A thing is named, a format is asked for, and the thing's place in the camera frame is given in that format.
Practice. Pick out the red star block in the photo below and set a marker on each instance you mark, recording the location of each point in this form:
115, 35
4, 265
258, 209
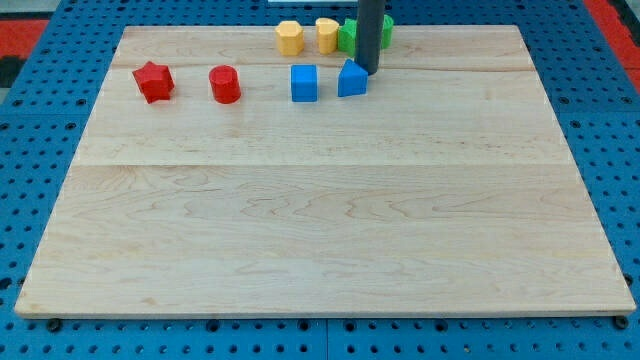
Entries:
154, 81

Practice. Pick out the blue triangular block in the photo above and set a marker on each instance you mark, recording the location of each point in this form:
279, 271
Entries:
352, 79

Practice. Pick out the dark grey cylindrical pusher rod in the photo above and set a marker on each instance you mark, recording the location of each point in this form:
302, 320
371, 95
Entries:
369, 31

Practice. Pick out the red cylinder block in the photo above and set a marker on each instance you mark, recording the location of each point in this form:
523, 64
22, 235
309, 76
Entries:
225, 84

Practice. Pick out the green round block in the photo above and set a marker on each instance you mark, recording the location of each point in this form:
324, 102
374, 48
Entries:
387, 31

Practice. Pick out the yellow hexagon block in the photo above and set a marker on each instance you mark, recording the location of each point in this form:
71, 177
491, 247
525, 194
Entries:
289, 38

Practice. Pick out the green star block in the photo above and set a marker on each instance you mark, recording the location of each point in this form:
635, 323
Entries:
347, 37

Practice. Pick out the yellow heart block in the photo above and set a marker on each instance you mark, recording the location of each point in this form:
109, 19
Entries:
327, 35

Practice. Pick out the blue cube block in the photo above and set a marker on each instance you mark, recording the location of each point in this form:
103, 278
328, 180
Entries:
304, 83

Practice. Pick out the light wooden board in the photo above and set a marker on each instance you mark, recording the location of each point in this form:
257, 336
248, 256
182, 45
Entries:
447, 190

